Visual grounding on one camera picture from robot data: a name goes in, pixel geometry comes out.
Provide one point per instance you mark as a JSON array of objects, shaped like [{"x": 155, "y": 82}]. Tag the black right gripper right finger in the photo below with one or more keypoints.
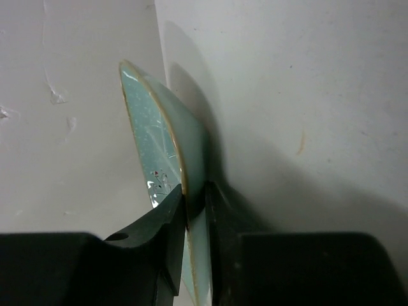
[{"x": 253, "y": 265}]

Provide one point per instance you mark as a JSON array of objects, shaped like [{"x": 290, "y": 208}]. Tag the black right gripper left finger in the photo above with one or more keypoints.
[{"x": 138, "y": 265}]

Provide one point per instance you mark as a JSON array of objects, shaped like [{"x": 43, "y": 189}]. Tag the light green floral plate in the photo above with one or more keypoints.
[{"x": 172, "y": 147}]

